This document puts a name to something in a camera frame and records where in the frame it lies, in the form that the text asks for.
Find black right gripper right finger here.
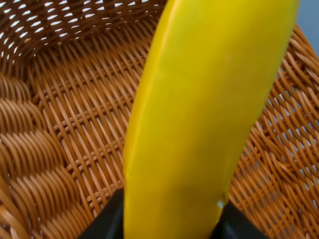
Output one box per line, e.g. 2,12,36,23
210,201,268,239

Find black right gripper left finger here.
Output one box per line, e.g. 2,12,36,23
79,189,124,239

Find yellow banana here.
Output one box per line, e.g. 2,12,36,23
123,0,299,239

